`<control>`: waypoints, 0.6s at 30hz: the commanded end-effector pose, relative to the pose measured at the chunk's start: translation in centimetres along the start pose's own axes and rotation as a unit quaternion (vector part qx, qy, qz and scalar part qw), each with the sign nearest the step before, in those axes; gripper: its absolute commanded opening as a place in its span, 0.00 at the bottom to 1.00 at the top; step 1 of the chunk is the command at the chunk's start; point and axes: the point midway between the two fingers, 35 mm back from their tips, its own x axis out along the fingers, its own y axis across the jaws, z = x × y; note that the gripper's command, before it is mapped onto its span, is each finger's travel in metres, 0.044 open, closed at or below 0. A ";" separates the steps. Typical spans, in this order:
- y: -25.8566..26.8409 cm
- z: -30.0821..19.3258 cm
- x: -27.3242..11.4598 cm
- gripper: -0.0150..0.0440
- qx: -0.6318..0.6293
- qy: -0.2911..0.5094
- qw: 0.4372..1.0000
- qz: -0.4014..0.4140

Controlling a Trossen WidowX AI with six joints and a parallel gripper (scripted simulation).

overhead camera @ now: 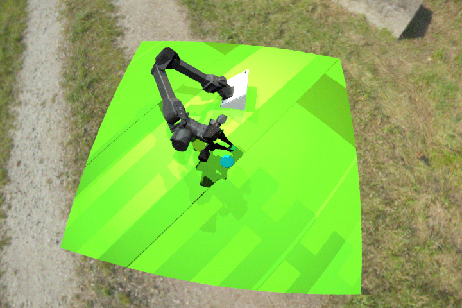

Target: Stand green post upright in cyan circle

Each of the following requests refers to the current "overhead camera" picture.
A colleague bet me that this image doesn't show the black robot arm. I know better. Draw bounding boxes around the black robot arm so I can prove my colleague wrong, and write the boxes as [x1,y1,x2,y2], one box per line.
[151,47,235,152]

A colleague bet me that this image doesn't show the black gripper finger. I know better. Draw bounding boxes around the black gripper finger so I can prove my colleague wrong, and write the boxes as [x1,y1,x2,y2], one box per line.
[218,129,233,146]
[210,143,232,151]

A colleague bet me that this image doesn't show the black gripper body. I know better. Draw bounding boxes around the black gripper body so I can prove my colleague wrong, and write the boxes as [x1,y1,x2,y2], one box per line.
[192,114,228,162]

